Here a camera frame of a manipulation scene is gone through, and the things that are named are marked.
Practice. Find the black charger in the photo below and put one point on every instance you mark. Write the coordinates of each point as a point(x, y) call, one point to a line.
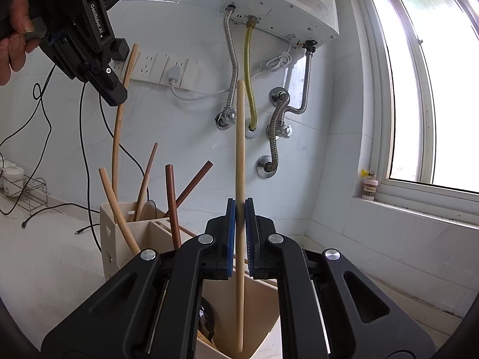
point(120, 50)

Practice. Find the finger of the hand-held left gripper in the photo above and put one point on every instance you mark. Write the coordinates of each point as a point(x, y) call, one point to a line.
point(67, 58)
point(99, 26)

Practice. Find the white water heater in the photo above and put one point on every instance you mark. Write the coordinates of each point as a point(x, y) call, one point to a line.
point(299, 7)

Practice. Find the chrome wall flange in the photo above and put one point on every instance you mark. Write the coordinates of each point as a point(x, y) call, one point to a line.
point(263, 168)
point(277, 93)

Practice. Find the dark brown wooden chopstick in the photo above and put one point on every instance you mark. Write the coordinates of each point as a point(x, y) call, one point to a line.
point(194, 179)
point(146, 179)
point(173, 202)

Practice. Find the small bottle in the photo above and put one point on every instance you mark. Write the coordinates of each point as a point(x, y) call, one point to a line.
point(370, 187)

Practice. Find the person's left hand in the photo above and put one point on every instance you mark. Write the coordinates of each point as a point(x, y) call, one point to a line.
point(15, 52)

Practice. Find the white wall socket row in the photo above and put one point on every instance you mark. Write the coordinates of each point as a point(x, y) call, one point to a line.
point(191, 74)

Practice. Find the cream plastic utensil holder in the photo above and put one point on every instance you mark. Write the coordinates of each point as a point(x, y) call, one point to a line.
point(116, 265)

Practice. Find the chrome angle valve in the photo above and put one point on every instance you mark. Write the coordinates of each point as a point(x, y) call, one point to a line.
point(225, 117)
point(280, 131)

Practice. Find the white round wall flange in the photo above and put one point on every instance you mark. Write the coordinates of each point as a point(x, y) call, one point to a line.
point(249, 131)

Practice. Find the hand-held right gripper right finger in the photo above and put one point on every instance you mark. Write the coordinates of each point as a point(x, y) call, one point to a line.
point(248, 239)

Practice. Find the white window frame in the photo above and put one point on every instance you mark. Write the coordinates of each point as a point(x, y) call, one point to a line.
point(411, 190)

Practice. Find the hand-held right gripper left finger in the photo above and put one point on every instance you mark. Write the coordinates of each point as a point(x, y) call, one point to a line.
point(231, 239)

